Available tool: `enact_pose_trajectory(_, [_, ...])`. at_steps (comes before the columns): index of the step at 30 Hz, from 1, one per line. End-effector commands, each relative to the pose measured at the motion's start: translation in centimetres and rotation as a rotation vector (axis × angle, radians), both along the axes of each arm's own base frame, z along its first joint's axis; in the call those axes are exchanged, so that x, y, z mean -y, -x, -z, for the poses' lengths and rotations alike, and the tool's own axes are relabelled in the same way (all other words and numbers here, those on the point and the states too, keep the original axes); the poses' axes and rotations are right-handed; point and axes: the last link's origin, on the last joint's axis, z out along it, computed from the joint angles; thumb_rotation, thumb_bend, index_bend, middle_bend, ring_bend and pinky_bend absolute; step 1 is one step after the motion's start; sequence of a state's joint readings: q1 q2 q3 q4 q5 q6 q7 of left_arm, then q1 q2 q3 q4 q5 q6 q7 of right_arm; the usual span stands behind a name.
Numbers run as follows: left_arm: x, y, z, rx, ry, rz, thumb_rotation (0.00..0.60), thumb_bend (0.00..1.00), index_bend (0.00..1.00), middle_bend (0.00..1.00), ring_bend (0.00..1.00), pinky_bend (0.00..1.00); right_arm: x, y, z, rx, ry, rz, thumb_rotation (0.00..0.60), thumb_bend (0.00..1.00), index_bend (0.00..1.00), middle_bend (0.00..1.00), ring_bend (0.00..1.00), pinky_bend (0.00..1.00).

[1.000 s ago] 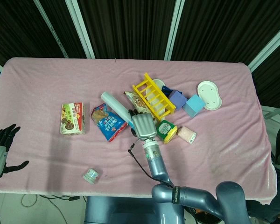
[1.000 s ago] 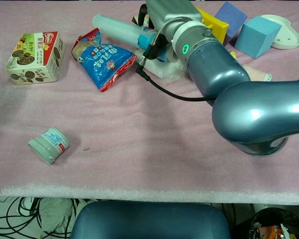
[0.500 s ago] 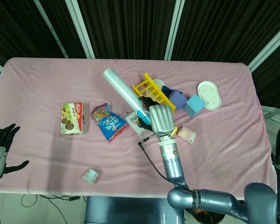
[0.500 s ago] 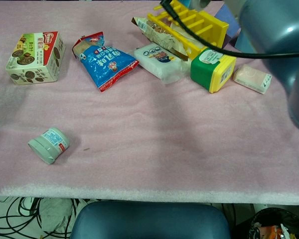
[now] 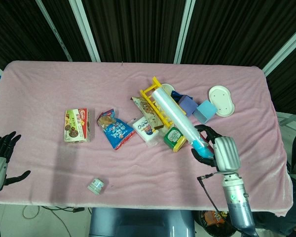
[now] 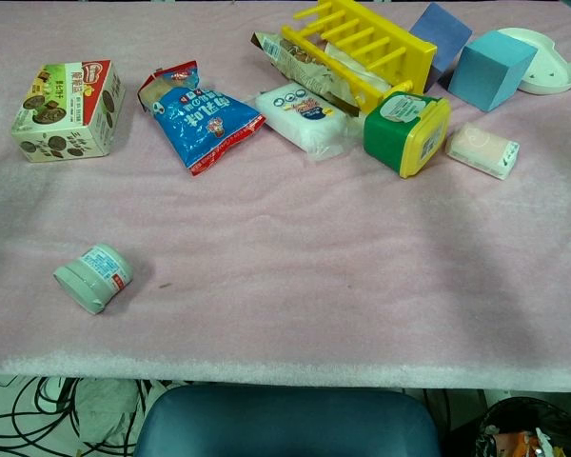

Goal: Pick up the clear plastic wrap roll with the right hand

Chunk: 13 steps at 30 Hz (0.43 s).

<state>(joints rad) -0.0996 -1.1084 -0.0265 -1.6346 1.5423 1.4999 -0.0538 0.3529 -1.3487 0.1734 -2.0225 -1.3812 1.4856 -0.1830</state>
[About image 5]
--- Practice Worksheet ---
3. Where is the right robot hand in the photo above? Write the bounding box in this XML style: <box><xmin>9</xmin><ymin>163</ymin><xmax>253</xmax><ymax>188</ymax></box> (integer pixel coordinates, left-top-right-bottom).
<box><xmin>191</xmin><ymin>124</ymin><xmax>241</xmax><ymax>172</ymax></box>

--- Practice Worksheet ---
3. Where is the white cling film roll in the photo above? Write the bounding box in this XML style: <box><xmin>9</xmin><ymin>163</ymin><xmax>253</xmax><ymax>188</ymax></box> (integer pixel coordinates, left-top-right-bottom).
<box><xmin>150</xmin><ymin>89</ymin><xmax>214</xmax><ymax>158</ymax></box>

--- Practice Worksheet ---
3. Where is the dark blue plastic block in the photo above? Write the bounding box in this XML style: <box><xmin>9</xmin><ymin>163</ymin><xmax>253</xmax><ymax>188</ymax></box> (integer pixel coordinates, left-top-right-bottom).
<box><xmin>171</xmin><ymin>90</ymin><xmax>185</xmax><ymax>104</ymax></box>

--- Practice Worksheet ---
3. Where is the light blue foam cube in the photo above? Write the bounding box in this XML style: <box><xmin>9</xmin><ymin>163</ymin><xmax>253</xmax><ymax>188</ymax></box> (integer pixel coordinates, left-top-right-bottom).
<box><xmin>192</xmin><ymin>100</ymin><xmax>217</xmax><ymax>124</ymax></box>

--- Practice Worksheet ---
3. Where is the white soap dish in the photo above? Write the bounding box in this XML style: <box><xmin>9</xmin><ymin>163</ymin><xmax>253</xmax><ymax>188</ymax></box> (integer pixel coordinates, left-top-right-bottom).
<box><xmin>207</xmin><ymin>85</ymin><xmax>235</xmax><ymax>117</ymax></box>

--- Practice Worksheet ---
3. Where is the green container yellow lid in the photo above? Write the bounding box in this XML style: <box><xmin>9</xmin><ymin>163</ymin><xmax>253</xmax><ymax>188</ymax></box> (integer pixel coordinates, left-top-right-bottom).
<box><xmin>163</xmin><ymin>127</ymin><xmax>187</xmax><ymax>153</ymax></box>

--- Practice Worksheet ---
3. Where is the purple foam block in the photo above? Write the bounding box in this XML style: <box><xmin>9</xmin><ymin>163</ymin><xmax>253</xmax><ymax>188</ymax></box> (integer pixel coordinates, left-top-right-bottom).
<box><xmin>179</xmin><ymin>95</ymin><xmax>198</xmax><ymax>117</ymax></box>

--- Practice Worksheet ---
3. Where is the black trash bin bag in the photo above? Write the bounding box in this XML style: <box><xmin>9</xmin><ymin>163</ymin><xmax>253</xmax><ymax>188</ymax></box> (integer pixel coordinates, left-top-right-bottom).
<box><xmin>199</xmin><ymin>209</ymin><xmax>235</xmax><ymax>237</ymax></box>

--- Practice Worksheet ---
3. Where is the white printed plastic packet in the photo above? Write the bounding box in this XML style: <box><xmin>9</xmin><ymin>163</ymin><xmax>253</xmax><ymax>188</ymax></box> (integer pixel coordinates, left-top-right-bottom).
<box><xmin>132</xmin><ymin>116</ymin><xmax>161</xmax><ymax>147</ymax></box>

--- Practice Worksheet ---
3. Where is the cream round dish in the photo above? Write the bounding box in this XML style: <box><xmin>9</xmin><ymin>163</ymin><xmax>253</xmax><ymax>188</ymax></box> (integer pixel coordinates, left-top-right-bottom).
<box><xmin>160</xmin><ymin>83</ymin><xmax>176</xmax><ymax>96</ymax></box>

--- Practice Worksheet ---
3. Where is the cookie box with red corner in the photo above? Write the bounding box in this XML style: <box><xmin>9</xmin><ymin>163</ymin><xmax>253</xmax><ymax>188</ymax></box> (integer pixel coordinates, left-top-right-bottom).
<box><xmin>63</xmin><ymin>108</ymin><xmax>92</xmax><ymax>143</ymax></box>

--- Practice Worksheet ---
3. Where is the brown cartoon snack package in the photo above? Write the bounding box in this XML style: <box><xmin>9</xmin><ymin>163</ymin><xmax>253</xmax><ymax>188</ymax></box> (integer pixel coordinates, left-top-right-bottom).
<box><xmin>131</xmin><ymin>95</ymin><xmax>165</xmax><ymax>130</ymax></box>

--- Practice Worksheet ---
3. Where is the small white jar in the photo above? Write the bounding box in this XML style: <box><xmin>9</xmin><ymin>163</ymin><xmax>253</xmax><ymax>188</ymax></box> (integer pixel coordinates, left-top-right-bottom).
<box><xmin>86</xmin><ymin>177</ymin><xmax>105</xmax><ymax>196</ymax></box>

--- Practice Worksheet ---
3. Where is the yellow plastic rack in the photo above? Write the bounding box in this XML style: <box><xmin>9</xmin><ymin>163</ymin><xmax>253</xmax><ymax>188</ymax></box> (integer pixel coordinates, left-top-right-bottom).
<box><xmin>139</xmin><ymin>76</ymin><xmax>188</xmax><ymax>128</ymax></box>

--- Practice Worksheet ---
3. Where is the pink table cloth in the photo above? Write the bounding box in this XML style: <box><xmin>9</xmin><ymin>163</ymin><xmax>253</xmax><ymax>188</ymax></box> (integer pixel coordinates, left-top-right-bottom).
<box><xmin>0</xmin><ymin>60</ymin><xmax>294</xmax><ymax>217</ymax></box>

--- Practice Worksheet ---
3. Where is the blue snack bag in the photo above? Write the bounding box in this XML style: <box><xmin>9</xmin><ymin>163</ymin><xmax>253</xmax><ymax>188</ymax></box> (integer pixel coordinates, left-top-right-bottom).
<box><xmin>96</xmin><ymin>108</ymin><xmax>137</xmax><ymax>151</ymax></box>

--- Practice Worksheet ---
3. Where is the dark curtain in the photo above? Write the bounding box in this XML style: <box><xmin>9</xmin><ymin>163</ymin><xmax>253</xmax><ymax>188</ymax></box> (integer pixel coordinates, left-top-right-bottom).
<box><xmin>181</xmin><ymin>0</ymin><xmax>296</xmax><ymax>114</ymax></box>
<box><xmin>0</xmin><ymin>0</ymin><xmax>92</xmax><ymax>72</ymax></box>
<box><xmin>82</xmin><ymin>0</ymin><xmax>187</xmax><ymax>64</ymax></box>

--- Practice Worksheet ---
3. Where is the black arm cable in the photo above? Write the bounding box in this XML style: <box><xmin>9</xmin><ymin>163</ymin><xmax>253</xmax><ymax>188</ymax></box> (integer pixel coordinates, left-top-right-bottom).
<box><xmin>196</xmin><ymin>172</ymin><xmax>227</xmax><ymax>218</ymax></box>

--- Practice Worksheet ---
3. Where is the white frame post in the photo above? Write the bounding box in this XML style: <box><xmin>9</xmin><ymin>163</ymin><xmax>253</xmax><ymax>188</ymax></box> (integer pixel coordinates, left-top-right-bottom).
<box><xmin>173</xmin><ymin>0</ymin><xmax>197</xmax><ymax>64</ymax></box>
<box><xmin>69</xmin><ymin>0</ymin><xmax>101</xmax><ymax>63</ymax></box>
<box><xmin>262</xmin><ymin>23</ymin><xmax>296</xmax><ymax>77</ymax></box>

